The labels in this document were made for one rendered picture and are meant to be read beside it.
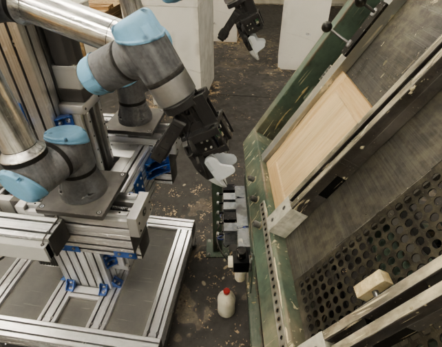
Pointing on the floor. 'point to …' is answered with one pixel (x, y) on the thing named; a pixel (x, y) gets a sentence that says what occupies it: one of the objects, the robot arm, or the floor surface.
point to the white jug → (226, 303)
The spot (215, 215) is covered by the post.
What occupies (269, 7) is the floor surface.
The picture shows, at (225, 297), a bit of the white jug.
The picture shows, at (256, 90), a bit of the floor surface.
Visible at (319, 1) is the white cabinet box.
